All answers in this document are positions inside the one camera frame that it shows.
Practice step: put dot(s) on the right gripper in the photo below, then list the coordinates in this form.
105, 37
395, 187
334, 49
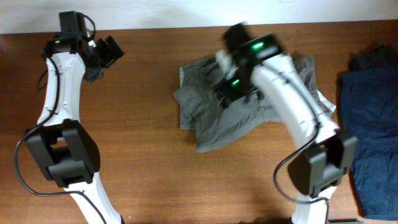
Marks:
234, 93

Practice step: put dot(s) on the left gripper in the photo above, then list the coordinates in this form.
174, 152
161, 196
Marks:
111, 56

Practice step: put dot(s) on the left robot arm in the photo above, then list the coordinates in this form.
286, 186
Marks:
63, 150

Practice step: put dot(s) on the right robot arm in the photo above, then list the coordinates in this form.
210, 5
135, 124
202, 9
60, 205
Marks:
324, 152

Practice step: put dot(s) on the dark blue folded garment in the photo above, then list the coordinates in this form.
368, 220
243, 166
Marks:
368, 108

